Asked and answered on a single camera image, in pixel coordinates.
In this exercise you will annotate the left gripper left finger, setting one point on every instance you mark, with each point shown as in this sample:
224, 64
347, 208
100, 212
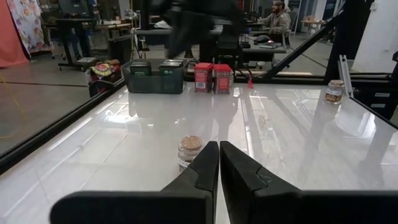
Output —
186, 202

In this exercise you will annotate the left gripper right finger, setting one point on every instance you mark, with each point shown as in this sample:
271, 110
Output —
255, 199

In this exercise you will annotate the cork-topped glass saffron jar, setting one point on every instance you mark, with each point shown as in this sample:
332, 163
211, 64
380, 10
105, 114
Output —
188, 149
333, 93

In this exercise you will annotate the red-lidded smoked paprika tin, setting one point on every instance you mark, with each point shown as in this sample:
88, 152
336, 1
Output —
222, 79
203, 77

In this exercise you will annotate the green tin with black lid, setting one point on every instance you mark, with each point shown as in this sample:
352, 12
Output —
140, 70
169, 71

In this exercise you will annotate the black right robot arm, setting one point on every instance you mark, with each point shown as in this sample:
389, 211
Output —
227, 49

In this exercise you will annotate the small red tag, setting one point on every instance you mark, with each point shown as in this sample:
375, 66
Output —
250, 83

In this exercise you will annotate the dark grey plastic bin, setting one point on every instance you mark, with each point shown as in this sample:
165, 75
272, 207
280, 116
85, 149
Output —
155, 85

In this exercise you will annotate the grey office desk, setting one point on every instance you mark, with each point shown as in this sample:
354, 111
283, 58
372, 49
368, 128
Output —
264, 51

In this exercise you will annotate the silver aluminium bar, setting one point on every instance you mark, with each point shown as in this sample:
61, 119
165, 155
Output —
343, 71

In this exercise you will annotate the colourful patterned bag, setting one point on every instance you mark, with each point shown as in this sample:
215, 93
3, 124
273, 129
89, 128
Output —
102, 70

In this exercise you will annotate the black trash bin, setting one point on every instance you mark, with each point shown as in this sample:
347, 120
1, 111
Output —
119, 49

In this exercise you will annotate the person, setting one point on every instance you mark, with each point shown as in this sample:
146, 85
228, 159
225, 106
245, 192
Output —
278, 21

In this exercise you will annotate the black standing desk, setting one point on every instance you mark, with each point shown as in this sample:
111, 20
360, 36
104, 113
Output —
74, 21

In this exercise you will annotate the floral cloth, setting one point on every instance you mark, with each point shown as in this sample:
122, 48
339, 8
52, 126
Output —
31, 25

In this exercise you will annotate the orange cloth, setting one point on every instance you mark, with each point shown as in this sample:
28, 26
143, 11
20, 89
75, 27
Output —
11, 37

